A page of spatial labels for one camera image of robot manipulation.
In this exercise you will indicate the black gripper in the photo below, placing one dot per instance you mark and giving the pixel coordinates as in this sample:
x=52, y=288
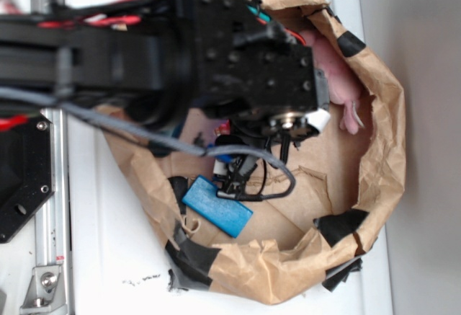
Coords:
x=253, y=73

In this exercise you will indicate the blue rectangular block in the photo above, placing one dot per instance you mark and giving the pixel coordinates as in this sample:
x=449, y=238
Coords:
x=228, y=215

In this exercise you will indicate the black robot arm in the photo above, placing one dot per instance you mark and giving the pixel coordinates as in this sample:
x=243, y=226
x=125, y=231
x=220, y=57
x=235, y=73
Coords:
x=157, y=59

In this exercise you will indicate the dark green sausage toy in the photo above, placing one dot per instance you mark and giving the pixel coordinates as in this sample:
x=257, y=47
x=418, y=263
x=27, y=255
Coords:
x=177, y=130

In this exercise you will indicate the pink plush toy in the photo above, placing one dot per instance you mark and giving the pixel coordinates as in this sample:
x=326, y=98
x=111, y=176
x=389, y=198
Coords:
x=340, y=77

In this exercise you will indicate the brown paper bag bin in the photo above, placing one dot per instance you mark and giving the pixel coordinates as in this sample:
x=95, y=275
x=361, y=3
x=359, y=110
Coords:
x=346, y=188

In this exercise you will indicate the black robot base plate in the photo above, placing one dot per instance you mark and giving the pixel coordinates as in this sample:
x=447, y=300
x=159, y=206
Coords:
x=26, y=173

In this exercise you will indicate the aluminium extrusion rail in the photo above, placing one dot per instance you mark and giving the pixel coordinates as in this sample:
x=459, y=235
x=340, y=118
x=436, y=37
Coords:
x=52, y=237

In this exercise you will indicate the metal corner bracket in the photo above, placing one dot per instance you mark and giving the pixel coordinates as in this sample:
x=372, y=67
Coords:
x=46, y=293

